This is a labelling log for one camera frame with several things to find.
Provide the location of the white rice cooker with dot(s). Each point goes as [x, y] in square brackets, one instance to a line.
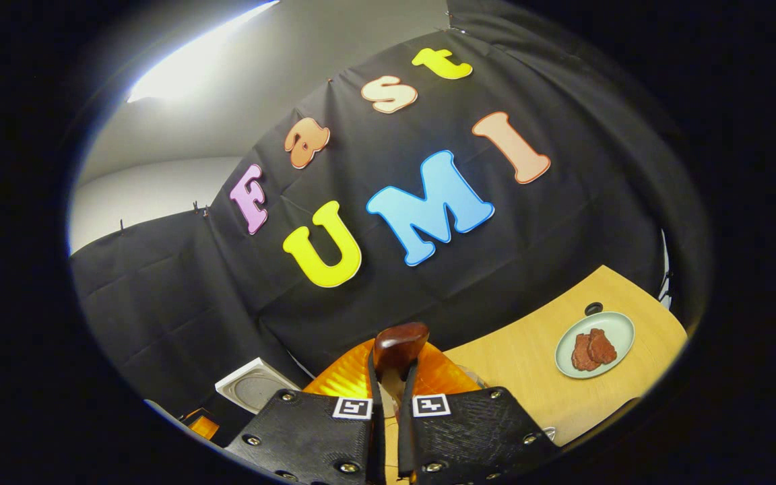
[253, 387]

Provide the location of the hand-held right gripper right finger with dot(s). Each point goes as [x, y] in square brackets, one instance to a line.
[407, 444]

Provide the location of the metal chopstick holder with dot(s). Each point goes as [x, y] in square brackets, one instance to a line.
[550, 434]

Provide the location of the dark wooden spoon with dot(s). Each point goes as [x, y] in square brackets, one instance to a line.
[398, 343]

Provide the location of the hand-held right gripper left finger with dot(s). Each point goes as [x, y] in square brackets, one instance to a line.
[377, 444]

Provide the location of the black backdrop cloth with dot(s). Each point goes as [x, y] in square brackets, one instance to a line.
[496, 269]

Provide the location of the pale green plate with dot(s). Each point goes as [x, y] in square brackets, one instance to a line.
[613, 327]

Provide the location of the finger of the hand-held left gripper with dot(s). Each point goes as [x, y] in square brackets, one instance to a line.
[204, 426]

